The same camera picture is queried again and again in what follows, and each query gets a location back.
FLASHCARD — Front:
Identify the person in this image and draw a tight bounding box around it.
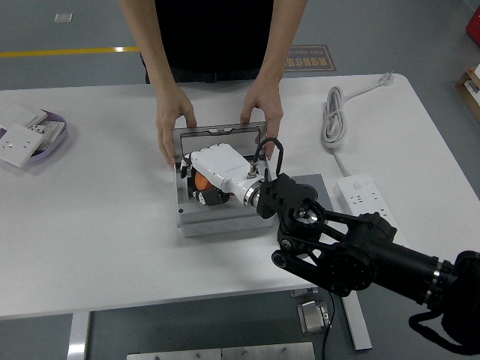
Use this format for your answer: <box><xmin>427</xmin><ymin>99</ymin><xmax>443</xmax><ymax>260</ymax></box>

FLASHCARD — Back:
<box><xmin>139</xmin><ymin>0</ymin><xmax>293</xmax><ymax>85</ymax></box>

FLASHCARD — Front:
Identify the white power cord with plug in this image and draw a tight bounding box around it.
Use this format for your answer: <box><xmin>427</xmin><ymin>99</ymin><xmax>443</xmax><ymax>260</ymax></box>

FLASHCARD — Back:
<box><xmin>321</xmin><ymin>70</ymin><xmax>395</xmax><ymax>178</ymax></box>

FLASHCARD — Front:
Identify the orange cylinder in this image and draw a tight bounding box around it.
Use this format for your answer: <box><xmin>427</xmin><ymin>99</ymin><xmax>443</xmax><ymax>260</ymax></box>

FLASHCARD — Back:
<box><xmin>193</xmin><ymin>171</ymin><xmax>214</xmax><ymax>191</ymax></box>

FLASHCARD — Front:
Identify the metal bracket under table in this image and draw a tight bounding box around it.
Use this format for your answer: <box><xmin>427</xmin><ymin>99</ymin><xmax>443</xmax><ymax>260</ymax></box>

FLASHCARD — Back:
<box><xmin>289</xmin><ymin>286</ymin><xmax>320</xmax><ymax>299</ymax></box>

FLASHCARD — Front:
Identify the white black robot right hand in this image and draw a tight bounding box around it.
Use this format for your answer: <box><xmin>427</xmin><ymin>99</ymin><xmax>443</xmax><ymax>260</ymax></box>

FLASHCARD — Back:
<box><xmin>178</xmin><ymin>143</ymin><xmax>260</xmax><ymax>208</ymax></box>

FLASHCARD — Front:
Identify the white socket panel with label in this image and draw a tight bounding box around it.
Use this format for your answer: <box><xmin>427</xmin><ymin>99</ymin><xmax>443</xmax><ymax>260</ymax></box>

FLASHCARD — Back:
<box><xmin>28</xmin><ymin>120</ymin><xmax>66</xmax><ymax>152</ymax></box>

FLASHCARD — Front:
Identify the purple tray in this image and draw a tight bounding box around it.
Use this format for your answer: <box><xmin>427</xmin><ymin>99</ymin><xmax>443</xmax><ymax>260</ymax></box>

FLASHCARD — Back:
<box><xmin>0</xmin><ymin>109</ymin><xmax>69</xmax><ymax>164</ymax></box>

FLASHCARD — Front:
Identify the person's right hand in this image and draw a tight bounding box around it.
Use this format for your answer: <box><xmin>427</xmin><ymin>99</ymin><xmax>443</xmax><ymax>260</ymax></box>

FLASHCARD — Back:
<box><xmin>154</xmin><ymin>85</ymin><xmax>198</xmax><ymax>172</ymax></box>

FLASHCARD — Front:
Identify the silver metal box under table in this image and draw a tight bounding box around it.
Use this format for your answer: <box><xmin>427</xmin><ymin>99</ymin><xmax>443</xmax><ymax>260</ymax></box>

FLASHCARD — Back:
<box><xmin>296</xmin><ymin>299</ymin><xmax>333</xmax><ymax>335</ymax></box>

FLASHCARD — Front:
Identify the wooden crate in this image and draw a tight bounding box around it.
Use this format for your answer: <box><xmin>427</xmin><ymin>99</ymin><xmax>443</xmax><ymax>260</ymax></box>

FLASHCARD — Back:
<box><xmin>454</xmin><ymin>64</ymin><xmax>480</xmax><ymax>122</ymax></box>

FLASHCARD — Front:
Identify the black cable under table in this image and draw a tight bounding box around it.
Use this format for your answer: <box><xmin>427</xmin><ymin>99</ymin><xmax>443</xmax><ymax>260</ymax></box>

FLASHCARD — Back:
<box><xmin>321</xmin><ymin>290</ymin><xmax>335</xmax><ymax>360</ymax></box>

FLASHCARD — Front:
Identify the grey metal base plate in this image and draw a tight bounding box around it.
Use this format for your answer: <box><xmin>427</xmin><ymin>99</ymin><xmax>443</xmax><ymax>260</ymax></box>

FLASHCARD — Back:
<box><xmin>126</xmin><ymin>341</ymin><xmax>317</xmax><ymax>360</ymax></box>

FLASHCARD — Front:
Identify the white power strip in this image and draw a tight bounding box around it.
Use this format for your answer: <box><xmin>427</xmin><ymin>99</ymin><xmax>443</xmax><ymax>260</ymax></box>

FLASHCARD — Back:
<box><xmin>335</xmin><ymin>172</ymin><xmax>412</xmax><ymax>249</ymax></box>

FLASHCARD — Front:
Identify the white table leg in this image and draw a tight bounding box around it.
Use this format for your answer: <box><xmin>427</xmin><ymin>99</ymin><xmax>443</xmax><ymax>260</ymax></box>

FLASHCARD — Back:
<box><xmin>340</xmin><ymin>292</ymin><xmax>374</xmax><ymax>353</ymax></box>
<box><xmin>67</xmin><ymin>310</ymin><xmax>92</xmax><ymax>360</ymax></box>

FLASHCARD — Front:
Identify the white wall socket panel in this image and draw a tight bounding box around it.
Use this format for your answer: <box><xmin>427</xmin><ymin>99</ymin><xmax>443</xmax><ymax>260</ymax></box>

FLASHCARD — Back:
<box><xmin>0</xmin><ymin>124</ymin><xmax>46</xmax><ymax>168</ymax></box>

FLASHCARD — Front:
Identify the brown floor sign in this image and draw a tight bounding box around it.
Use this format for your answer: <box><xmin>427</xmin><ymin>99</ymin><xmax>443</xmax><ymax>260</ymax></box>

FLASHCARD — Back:
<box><xmin>283</xmin><ymin>45</ymin><xmax>338</xmax><ymax>74</ymax></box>

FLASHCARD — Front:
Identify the white wall switch panel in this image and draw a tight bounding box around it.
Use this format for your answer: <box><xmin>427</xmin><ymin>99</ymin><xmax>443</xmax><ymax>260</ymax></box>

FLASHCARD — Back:
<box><xmin>0</xmin><ymin>103</ymin><xmax>50</xmax><ymax>128</ymax></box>

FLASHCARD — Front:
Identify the grey cube with round hole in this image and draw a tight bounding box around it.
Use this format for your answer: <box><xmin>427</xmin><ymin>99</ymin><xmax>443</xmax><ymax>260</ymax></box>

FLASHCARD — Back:
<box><xmin>284</xmin><ymin>172</ymin><xmax>335</xmax><ymax>217</ymax></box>

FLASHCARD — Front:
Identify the grey junction box clear lid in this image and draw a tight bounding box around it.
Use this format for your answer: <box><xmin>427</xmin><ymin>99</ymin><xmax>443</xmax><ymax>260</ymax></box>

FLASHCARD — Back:
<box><xmin>171</xmin><ymin>121</ymin><xmax>279</xmax><ymax>239</ymax></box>

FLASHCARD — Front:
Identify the person's left hand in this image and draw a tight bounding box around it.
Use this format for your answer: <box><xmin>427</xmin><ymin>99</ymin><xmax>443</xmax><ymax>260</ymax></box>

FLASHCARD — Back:
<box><xmin>239</xmin><ymin>83</ymin><xmax>285</xmax><ymax>161</ymax></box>

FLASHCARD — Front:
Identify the red box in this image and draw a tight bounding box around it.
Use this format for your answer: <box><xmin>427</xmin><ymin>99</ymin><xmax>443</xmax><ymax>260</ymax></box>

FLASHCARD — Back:
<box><xmin>464</xmin><ymin>6</ymin><xmax>480</xmax><ymax>47</ymax></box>

